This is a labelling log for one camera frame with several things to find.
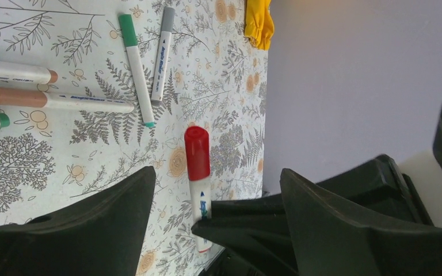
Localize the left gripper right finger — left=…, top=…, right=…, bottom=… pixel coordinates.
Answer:
left=280, top=168, right=442, bottom=275

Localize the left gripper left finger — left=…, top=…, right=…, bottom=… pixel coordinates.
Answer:
left=0, top=166, right=156, bottom=275

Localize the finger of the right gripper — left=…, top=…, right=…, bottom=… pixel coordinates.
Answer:
left=191, top=200, right=298, bottom=275
left=317, top=154, right=433, bottom=225

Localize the red marker pen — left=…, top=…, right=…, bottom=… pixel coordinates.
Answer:
left=184, top=126, right=214, bottom=254

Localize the brown cap marker pen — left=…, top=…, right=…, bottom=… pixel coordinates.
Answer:
left=0, top=87, right=135, bottom=113

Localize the grey marker pen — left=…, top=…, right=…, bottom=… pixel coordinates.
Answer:
left=151, top=7, right=175, bottom=106

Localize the brown end marker pen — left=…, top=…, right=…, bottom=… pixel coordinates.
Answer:
left=0, top=61, right=58, bottom=84

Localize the teal green marker pen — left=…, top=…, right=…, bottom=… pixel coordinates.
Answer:
left=118, top=14, right=155, bottom=128

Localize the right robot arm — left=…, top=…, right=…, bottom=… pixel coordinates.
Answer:
left=192, top=106, right=442, bottom=275

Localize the floral patterned table mat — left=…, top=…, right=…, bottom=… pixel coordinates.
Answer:
left=0, top=1, right=268, bottom=275

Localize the yellow cloth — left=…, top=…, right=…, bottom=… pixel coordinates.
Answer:
left=244, top=0, right=275, bottom=51

